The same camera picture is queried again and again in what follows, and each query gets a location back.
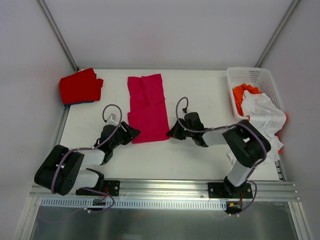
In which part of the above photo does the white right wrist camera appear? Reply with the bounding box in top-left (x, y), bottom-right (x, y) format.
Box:
top-left (182, 108), bottom-right (192, 115)

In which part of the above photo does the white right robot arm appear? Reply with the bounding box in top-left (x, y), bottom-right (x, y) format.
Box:
top-left (166, 112), bottom-right (271, 198)

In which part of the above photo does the white t shirt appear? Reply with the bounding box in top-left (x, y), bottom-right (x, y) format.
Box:
top-left (241, 90), bottom-right (287, 165)

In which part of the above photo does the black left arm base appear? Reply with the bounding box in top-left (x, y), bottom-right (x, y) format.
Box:
top-left (75, 179), bottom-right (121, 197)

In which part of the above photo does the orange t shirt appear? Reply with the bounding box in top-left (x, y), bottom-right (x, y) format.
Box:
top-left (232, 83), bottom-right (262, 117)

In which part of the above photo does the aluminium mounting rail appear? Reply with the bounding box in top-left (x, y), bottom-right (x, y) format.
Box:
top-left (29, 178), bottom-right (300, 202)

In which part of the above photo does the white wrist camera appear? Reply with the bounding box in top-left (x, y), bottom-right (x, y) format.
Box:
top-left (182, 108), bottom-right (192, 115)
top-left (106, 113), bottom-right (118, 126)

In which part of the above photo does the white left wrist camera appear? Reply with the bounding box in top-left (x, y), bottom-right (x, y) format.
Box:
top-left (106, 113), bottom-right (118, 126)

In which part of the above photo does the folded red t shirt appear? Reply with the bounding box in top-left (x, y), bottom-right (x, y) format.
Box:
top-left (59, 68), bottom-right (104, 103)

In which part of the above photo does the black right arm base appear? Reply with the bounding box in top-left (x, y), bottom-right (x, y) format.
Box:
top-left (207, 182), bottom-right (253, 199)

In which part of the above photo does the magenta t shirt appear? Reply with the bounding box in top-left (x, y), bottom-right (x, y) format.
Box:
top-left (127, 73), bottom-right (170, 144)

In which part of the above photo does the white perforated plastic basket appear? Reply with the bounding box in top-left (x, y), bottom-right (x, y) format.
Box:
top-left (226, 67), bottom-right (285, 122)

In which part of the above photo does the white slotted cable duct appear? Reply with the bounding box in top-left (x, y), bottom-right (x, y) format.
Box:
top-left (40, 197), bottom-right (227, 211)

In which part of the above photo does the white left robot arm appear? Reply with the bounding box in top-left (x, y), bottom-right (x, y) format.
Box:
top-left (34, 121), bottom-right (141, 196)

